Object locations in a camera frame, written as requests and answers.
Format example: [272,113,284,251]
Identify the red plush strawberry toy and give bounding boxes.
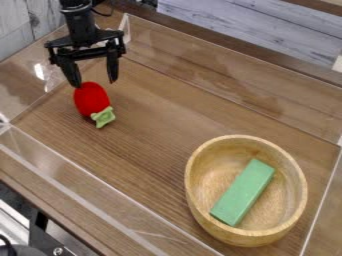
[73,82,115,129]

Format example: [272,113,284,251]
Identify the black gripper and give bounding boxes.
[44,0,125,88]

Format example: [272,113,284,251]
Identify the clear acrylic corner bracket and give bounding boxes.
[119,13,131,44]

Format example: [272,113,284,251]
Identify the green rectangular block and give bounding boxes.
[209,159,275,227]

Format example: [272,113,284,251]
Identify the clear acrylic tray walls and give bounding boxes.
[0,15,342,256]

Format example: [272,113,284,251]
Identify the black cable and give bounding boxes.
[0,234,18,256]

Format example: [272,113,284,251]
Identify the black metal table bracket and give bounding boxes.
[28,211,76,256]

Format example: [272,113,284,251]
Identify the wooden bowl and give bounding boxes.
[184,135,308,247]

